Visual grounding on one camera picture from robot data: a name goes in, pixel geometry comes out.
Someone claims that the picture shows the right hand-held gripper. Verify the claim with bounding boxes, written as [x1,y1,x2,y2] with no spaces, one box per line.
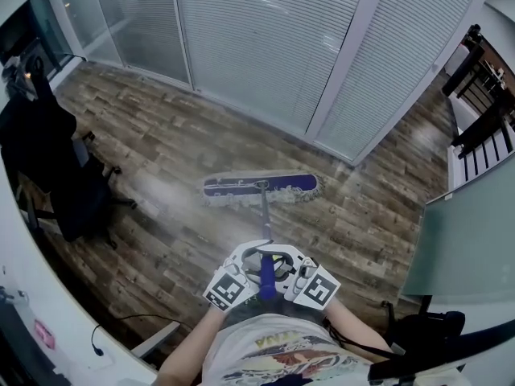
[274,244,342,310]

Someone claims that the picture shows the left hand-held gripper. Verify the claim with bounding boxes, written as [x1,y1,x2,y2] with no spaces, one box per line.
[202,240,276,312]

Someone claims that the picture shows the blue mop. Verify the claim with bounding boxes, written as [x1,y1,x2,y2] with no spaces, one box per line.
[196,169,323,301]

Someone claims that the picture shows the person's left forearm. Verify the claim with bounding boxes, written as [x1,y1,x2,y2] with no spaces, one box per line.
[156,307,226,386]

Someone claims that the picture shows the person's right forearm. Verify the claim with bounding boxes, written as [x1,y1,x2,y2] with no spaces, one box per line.
[323,299,393,355]

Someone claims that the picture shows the wooden plank floor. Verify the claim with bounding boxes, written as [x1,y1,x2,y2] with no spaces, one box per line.
[19,60,458,377]

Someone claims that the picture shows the dark grey trousers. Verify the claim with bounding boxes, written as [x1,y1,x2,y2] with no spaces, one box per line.
[225,295,327,325]

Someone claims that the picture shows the white printed t-shirt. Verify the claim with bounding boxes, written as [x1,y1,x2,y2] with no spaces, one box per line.
[200,314,464,386]

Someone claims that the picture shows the grey desk leg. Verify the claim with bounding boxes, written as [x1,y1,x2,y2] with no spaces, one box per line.
[130,319,182,360]

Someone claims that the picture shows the frosted glass partition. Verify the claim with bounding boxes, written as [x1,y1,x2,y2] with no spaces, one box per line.
[402,170,515,297]

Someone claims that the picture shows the white desk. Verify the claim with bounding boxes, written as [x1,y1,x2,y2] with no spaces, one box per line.
[0,146,158,386]

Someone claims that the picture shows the pink rectangular tag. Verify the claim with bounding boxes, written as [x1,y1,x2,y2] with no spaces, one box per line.
[33,318,56,349]

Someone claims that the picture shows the wide white venetian blind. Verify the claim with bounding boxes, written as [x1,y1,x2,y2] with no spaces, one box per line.
[173,0,369,137]

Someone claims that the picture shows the narrow white venetian blind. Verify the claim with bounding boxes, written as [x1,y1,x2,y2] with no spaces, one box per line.
[313,0,486,163]

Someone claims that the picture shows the black monitor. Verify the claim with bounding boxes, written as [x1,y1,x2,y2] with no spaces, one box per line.
[0,291,61,386]

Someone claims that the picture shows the black stair railing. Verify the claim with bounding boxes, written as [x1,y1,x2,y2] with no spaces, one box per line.
[442,24,515,180]

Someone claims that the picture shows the black backpack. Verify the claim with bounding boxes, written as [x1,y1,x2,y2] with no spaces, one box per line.
[0,54,78,168]

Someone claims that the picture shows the venetian blind behind glass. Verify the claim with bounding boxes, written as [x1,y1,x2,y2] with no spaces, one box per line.
[56,0,192,86]

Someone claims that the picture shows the clear plastic bag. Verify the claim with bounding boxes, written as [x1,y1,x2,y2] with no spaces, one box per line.
[0,56,39,100]

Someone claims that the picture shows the dark glass door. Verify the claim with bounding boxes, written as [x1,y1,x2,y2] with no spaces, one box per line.
[0,0,76,82]

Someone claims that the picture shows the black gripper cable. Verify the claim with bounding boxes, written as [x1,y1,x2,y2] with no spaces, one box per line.
[321,315,395,355]

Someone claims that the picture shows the thin black power cable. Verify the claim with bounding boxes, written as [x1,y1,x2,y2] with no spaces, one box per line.
[90,314,178,357]

